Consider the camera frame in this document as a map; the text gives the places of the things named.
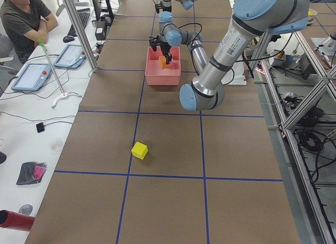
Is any black computer mouse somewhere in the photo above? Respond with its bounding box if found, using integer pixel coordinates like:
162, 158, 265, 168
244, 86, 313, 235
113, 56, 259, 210
62, 36, 75, 43

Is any red cylinder bottle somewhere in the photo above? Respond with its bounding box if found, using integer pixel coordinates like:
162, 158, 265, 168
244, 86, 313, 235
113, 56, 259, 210
1, 210, 35, 231

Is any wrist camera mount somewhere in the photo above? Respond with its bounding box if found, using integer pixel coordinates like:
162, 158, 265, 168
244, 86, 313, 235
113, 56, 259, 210
149, 35, 161, 52

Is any teach pendant tablet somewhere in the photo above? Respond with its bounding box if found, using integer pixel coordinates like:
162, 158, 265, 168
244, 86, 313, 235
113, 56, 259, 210
11, 63, 51, 91
54, 44, 86, 69

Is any aluminium frame rail structure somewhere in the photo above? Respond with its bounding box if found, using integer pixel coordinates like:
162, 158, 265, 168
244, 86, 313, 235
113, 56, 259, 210
250, 26, 335, 243

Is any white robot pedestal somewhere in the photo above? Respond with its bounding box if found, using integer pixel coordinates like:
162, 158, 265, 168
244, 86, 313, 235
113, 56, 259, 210
222, 62, 247, 86

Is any reacher stick with green tip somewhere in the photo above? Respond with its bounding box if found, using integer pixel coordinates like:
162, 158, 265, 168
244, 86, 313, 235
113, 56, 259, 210
38, 39, 82, 109

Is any orange foam block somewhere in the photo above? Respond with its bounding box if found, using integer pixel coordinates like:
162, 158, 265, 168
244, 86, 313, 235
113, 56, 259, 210
158, 56, 171, 69

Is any black box with label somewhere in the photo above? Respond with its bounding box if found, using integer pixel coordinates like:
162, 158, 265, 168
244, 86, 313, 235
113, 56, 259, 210
95, 20, 107, 41

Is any person in dark shirt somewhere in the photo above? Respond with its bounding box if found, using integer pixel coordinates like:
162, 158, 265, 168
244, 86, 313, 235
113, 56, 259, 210
1, 0, 58, 63

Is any black keyboard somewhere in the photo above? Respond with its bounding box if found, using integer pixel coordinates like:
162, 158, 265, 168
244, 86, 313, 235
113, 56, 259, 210
67, 8, 91, 37

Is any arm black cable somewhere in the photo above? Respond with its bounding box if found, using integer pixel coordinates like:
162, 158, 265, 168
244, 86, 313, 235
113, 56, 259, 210
175, 23, 204, 49

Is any aluminium frame post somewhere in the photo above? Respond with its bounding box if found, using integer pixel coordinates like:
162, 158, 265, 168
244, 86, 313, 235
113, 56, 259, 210
62, 0, 98, 72

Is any near teach pendant tablet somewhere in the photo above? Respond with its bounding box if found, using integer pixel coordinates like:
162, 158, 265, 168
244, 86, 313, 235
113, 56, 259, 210
11, 63, 51, 91

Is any yellow foam block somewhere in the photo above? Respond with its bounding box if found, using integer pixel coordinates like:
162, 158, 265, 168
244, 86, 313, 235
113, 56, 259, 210
131, 142, 148, 160

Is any black monitor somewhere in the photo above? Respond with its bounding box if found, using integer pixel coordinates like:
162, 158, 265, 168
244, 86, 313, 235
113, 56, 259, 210
91, 0, 114, 22

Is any grey and pink cloth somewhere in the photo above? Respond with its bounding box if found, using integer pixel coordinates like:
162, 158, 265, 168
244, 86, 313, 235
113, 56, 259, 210
16, 162, 47, 185

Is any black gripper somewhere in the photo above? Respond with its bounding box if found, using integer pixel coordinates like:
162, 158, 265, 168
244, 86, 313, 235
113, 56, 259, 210
160, 42, 172, 65

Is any pink plastic bin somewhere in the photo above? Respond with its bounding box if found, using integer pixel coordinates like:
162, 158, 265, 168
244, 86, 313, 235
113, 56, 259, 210
145, 47, 181, 86

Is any small black square device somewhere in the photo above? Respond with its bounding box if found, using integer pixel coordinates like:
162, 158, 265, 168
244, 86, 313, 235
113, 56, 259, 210
36, 122, 45, 133

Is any far teach pendant tablet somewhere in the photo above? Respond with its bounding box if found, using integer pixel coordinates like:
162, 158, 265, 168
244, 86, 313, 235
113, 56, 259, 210
54, 44, 86, 69

